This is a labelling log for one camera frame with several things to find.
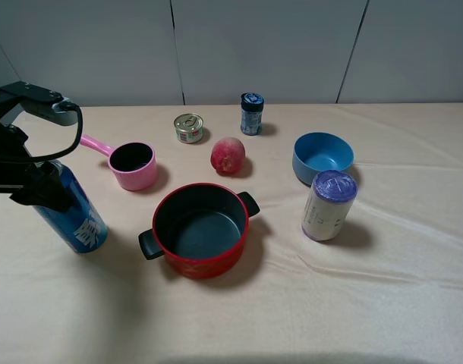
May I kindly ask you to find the tall blue beverage can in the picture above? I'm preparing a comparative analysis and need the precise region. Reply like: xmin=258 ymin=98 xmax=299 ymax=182
xmin=33 ymin=160 xmax=108 ymax=254

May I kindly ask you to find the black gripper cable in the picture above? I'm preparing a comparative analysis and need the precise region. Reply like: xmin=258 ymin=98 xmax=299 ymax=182
xmin=11 ymin=102 xmax=84 ymax=165

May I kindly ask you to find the small tin can green label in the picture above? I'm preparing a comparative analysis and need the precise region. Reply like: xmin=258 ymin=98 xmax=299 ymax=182
xmin=174 ymin=113 xmax=203 ymax=144

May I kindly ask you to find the red peach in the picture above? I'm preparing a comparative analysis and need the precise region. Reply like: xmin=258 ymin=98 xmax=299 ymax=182
xmin=210 ymin=137 xmax=246 ymax=174

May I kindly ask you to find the small blue lidded jar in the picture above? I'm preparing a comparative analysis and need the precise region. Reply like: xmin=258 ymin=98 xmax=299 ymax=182
xmin=241 ymin=93 xmax=264 ymax=136

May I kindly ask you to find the blue plastic bowl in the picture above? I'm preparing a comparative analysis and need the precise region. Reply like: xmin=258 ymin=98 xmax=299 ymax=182
xmin=292 ymin=132 xmax=354 ymax=186

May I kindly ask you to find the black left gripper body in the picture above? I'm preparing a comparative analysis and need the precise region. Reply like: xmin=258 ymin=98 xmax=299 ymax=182
xmin=0 ymin=81 xmax=76 ymax=196

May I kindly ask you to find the pink saucepan with handle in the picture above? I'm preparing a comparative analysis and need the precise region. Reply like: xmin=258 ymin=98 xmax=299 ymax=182
xmin=80 ymin=134 xmax=158 ymax=191

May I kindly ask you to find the cream tablecloth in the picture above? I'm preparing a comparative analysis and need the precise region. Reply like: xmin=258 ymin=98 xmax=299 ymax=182
xmin=0 ymin=103 xmax=463 ymax=363

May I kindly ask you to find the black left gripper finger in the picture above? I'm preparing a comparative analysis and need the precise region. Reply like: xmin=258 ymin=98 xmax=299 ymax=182
xmin=10 ymin=162 xmax=72 ymax=213

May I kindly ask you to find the white roll with purple top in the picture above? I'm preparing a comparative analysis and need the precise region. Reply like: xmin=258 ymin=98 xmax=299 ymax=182
xmin=301 ymin=170 xmax=357 ymax=242

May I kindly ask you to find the red pot with black handles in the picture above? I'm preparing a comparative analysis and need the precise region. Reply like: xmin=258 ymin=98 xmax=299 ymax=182
xmin=138 ymin=183 xmax=260 ymax=279

